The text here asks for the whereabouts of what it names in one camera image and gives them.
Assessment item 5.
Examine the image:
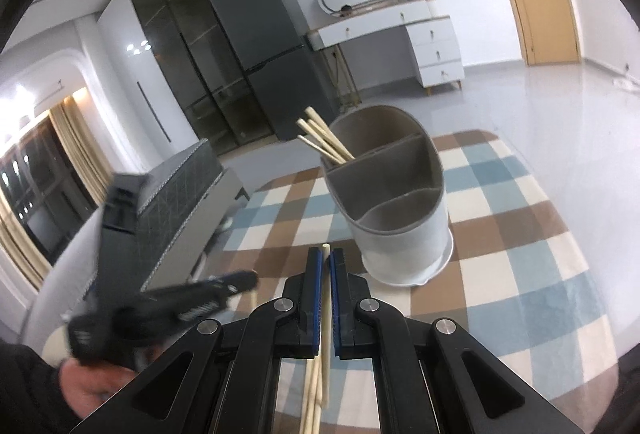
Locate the checkered tablecloth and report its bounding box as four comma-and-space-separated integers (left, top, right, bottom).
197, 129, 618, 434

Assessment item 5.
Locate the black power cable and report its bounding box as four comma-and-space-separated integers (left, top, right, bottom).
327, 51, 361, 109

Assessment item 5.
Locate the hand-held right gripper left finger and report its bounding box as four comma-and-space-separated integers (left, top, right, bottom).
67, 248, 323, 434

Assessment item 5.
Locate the dark grey refrigerator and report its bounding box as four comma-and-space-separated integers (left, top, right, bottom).
206, 0, 341, 142

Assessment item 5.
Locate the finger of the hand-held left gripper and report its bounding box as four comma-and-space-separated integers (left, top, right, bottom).
117, 288, 237, 341
142, 270, 259, 303

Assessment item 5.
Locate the person's left forearm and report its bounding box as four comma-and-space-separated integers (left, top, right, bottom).
0, 339, 71, 434

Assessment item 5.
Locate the person's left hand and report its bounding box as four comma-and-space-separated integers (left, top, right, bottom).
57, 346, 151, 422

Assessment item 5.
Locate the dark window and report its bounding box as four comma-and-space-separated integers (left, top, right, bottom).
0, 114, 101, 265

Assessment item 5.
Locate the white vanity desk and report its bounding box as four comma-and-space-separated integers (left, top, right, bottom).
305, 0, 466, 99

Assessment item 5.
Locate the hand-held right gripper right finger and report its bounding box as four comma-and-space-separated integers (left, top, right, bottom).
329, 248, 583, 434

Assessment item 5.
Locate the grey quilted mattress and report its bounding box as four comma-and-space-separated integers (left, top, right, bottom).
135, 139, 223, 235

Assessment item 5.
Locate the beige curtain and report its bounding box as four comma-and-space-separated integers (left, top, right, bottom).
47, 104, 116, 199

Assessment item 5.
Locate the wooden chopstick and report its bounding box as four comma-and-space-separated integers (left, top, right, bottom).
301, 114, 353, 162
297, 136, 342, 165
318, 243, 332, 415
297, 119, 350, 163
305, 108, 356, 161

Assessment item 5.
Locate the grey utensil holder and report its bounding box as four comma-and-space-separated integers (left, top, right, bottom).
320, 105, 454, 287

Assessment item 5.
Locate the dark glass cabinet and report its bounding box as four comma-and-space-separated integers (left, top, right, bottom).
125, 0, 276, 157

